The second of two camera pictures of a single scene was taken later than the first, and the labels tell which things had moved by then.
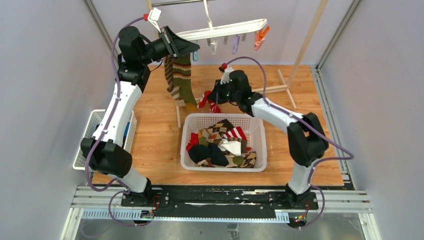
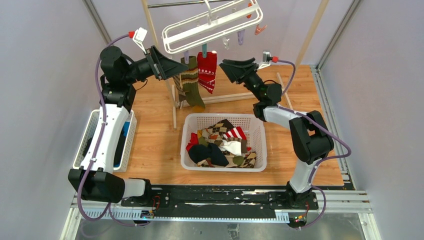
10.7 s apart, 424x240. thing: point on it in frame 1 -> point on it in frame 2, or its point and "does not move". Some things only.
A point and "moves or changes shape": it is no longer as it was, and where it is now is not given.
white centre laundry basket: x=252 y=127 does not move
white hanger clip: x=214 y=45 -> x=225 y=42
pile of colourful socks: x=221 y=145 does not move
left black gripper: x=175 y=45 -> x=165 y=67
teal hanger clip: x=195 y=54 -> x=204 y=50
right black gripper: x=215 y=96 -> x=238 y=71
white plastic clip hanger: x=228 y=28 moves or changes shape
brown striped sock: x=174 y=90 moves or changes shape
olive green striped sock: x=182 y=77 moves or changes shape
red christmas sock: x=214 y=107 -> x=207 y=70
